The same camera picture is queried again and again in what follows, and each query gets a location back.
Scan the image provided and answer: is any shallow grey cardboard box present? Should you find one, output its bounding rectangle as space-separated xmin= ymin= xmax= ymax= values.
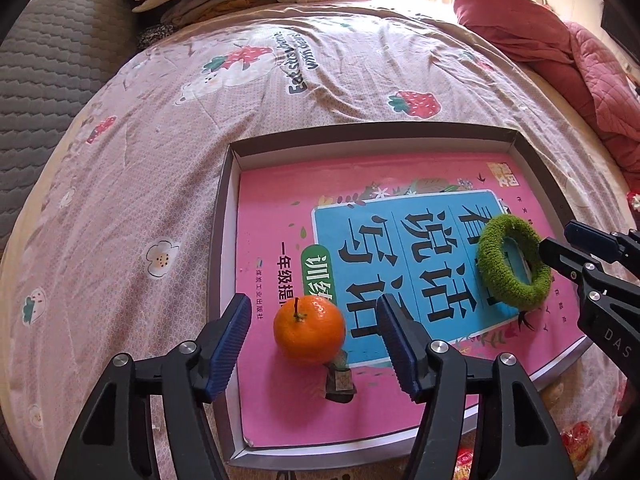
xmin=207 ymin=121 xmax=596 ymax=471

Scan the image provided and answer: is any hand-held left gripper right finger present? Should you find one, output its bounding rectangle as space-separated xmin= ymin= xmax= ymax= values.
xmin=375 ymin=294 xmax=573 ymax=480

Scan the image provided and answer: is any green fuzzy hair scrunchie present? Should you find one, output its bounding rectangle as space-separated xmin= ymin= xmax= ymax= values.
xmin=476 ymin=214 xmax=553 ymax=311

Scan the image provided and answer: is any pink children's book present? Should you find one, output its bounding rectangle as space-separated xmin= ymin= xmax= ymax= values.
xmin=235 ymin=152 xmax=593 ymax=448

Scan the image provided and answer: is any orange mandarin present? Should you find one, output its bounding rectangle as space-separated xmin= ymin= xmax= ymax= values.
xmin=273 ymin=296 xmax=347 ymax=366

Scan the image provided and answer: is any red snack packet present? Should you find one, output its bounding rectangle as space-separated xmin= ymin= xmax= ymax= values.
xmin=454 ymin=447 xmax=477 ymax=480
xmin=560 ymin=422 xmax=597 ymax=472

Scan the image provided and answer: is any pink printed bedsheet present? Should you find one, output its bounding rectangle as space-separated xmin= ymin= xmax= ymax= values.
xmin=0 ymin=0 xmax=640 ymax=480

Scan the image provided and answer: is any pink quilt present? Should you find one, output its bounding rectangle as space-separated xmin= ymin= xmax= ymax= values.
xmin=452 ymin=0 xmax=640 ymax=186

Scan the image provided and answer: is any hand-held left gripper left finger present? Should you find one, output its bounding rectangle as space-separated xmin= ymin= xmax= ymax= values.
xmin=54 ymin=292 xmax=253 ymax=480

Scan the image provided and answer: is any grey quilted headboard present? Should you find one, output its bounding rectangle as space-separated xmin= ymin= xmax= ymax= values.
xmin=0 ymin=0 xmax=138 ymax=256

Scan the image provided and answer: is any black wall television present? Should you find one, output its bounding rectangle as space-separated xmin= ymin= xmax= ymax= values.
xmin=601 ymin=0 xmax=640 ymax=57

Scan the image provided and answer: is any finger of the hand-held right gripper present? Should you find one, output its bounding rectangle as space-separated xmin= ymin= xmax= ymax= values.
xmin=538 ymin=237 xmax=608 ymax=286
xmin=564 ymin=220 xmax=640 ymax=277

